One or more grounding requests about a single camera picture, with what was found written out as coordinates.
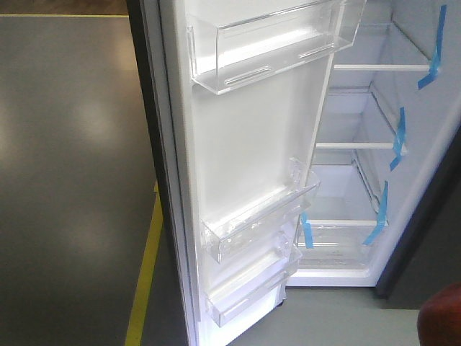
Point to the lower glass fridge shelf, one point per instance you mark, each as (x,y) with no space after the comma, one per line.
(344,197)

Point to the blue tape strip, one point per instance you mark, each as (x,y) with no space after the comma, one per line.
(381,218)
(436,58)
(399,140)
(307,230)

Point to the blue tape strip lower left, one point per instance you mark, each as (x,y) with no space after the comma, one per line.
(307,230)

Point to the upper glass fridge shelf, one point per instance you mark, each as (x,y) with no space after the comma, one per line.
(381,48)

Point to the clear crisper drawer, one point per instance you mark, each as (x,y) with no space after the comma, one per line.
(335,248)

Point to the clear upper door bin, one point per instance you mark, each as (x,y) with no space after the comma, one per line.
(232,44)

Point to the middle glass fridge shelf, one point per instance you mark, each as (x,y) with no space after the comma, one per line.
(356,119)

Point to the glass fridge shelf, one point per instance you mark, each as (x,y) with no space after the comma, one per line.
(381,48)
(344,197)
(356,119)

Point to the blue tape strip upper right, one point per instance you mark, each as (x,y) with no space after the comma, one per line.
(436,58)

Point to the clear middle door bin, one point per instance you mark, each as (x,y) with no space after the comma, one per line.
(226,235)

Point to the clear lower door bin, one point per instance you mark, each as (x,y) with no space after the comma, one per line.
(270,267)

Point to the clear door bin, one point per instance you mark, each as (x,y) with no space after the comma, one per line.
(226,235)
(232,44)
(270,267)

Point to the blue tape strip lower right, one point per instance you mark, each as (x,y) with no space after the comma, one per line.
(381,218)

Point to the blue tape strip middle right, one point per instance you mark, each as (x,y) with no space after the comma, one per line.
(399,140)

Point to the open fridge door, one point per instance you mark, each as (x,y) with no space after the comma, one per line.
(213,154)

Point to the red yellow apple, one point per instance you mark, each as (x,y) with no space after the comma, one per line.
(439,318)

